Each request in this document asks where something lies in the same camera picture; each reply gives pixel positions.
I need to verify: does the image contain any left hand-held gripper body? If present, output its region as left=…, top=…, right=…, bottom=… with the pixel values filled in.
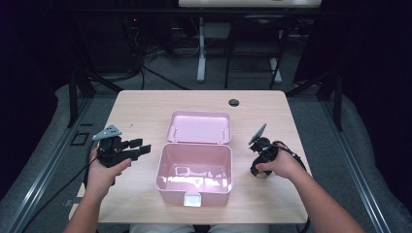
left=91, top=124, right=134, bottom=169

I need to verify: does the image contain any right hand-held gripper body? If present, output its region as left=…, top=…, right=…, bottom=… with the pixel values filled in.
left=248, top=123, right=280, bottom=167

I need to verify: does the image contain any pink storage box with lid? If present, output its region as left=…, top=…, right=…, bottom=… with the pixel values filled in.
left=154, top=110, right=234, bottom=208

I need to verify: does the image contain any person's right hand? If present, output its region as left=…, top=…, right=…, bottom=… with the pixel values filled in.
left=256, top=140, right=308, bottom=181

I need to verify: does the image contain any person's left hand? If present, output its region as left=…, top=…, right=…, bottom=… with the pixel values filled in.
left=85, top=147, right=133, bottom=195

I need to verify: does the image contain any black metal stand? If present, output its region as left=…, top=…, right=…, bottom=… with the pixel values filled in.
left=285, top=68, right=345, bottom=132
left=65, top=67, right=125, bottom=129

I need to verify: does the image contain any black computer tower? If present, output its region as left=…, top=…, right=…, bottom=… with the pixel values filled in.
left=120, top=13, right=144, bottom=74

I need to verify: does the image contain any black chair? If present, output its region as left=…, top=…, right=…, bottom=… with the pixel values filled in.
left=223, top=14, right=294, bottom=90

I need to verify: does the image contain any white desk with metal legs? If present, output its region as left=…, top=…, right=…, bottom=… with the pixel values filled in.
left=178, top=0, right=323, bottom=84

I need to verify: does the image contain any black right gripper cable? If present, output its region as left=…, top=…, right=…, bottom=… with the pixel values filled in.
left=273, top=141, right=308, bottom=172

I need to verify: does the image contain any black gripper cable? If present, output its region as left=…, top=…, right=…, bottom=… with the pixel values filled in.
left=273, top=141, right=308, bottom=172
left=20, top=140, right=101, bottom=233

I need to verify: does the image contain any black square frame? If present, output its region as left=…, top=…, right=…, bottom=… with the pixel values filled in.
left=69, top=130, right=90, bottom=148

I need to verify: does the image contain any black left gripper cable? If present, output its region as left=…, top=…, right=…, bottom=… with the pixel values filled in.
left=20, top=140, right=101, bottom=233

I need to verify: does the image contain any aluminium floor rail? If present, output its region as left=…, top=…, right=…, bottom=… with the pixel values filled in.
left=320, top=99, right=394, bottom=233
left=6, top=96, right=95, bottom=233

